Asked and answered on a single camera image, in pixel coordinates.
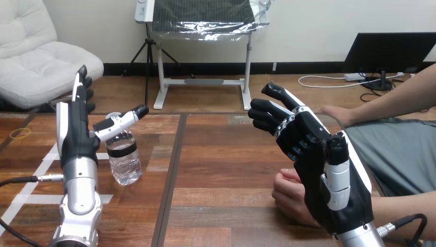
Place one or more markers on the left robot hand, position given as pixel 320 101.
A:
pixel 79 136

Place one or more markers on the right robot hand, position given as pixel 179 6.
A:
pixel 340 204

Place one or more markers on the person's hand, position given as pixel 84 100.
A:
pixel 339 114
pixel 289 197

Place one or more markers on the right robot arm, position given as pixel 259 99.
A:
pixel 361 237

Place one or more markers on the person's forearm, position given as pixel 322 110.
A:
pixel 405 208
pixel 395 95

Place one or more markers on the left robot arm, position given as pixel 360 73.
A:
pixel 80 201

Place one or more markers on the clear water bottle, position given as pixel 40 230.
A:
pixel 124 163

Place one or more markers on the white power strip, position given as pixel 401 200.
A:
pixel 355 76

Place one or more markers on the dark screen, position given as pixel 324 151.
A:
pixel 388 51

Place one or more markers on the white cushioned chair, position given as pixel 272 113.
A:
pixel 37 58

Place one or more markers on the black tripod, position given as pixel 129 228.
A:
pixel 147 54

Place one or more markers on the foil sheet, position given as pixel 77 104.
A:
pixel 204 17

